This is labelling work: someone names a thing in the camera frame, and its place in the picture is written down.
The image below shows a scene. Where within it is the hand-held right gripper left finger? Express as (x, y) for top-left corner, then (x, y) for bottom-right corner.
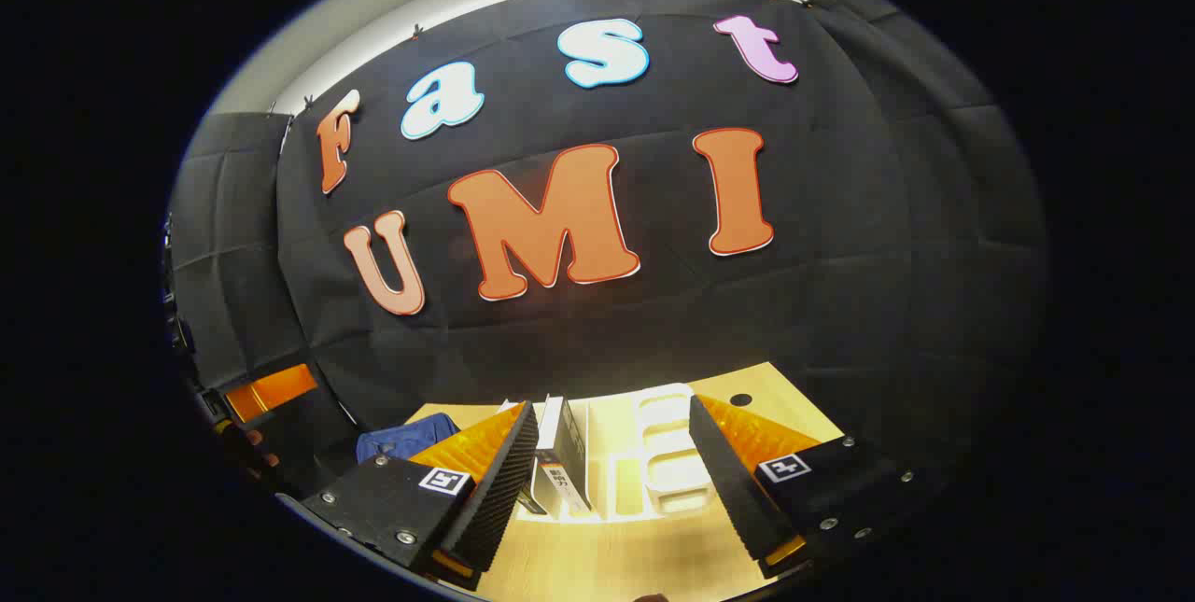
(297, 401), (541, 594)

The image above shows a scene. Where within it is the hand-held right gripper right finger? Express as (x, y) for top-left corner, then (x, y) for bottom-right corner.
(688, 393), (922, 581)

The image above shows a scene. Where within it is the white bookshelf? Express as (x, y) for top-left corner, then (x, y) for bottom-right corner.
(504, 383), (716, 525)

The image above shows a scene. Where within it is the black and white book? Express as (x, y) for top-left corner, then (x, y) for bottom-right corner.
(530, 395), (595, 520)

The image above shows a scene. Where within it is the blue schoolbag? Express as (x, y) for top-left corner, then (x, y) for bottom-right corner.
(357, 413), (461, 466)

